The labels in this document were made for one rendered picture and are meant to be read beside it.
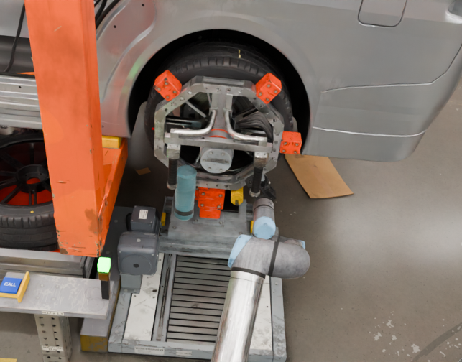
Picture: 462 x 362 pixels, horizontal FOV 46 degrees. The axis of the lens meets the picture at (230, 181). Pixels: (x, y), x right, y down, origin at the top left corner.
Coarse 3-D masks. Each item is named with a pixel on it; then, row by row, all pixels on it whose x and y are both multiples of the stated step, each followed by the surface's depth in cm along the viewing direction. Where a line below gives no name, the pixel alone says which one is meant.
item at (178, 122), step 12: (252, 108) 236; (168, 120) 241; (180, 120) 240; (192, 120) 240; (204, 120) 240; (168, 132) 248; (252, 132) 244; (264, 132) 243; (180, 156) 252; (192, 156) 258; (240, 156) 261; (252, 156) 252; (240, 168) 254
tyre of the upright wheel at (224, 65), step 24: (192, 48) 233; (216, 48) 228; (240, 48) 231; (192, 72) 223; (216, 72) 222; (240, 72) 222; (264, 72) 226; (288, 96) 237; (144, 120) 239; (288, 120) 236
